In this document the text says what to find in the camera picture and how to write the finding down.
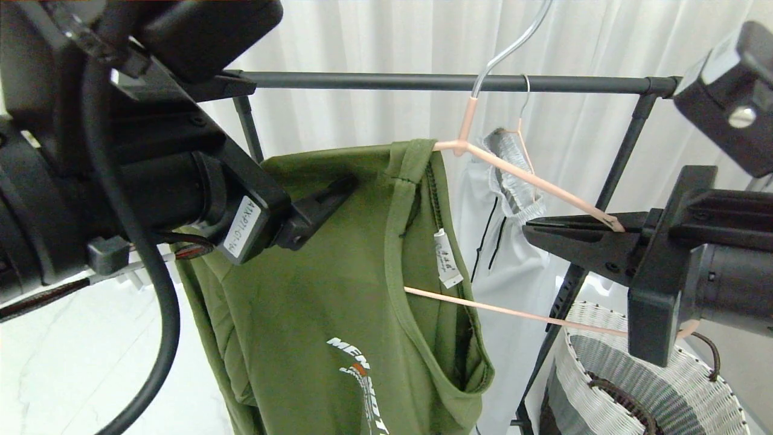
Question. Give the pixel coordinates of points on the pink clothes hanger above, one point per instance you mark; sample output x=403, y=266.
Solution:
x=520, y=124
x=466, y=124

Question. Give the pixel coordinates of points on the white curtain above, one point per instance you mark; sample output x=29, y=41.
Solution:
x=392, y=36

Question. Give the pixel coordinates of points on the black clothes rack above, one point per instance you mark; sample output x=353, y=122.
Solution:
x=362, y=81

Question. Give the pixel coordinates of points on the white laundry basket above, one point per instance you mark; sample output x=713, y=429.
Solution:
x=580, y=338

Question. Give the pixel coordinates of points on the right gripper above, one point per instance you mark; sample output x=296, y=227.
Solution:
x=658, y=302

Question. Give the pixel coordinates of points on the green garment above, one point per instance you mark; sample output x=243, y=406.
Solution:
x=302, y=290

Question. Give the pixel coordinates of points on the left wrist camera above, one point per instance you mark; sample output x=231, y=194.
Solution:
x=205, y=30

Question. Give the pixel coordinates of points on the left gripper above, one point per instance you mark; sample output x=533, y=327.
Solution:
x=181, y=193

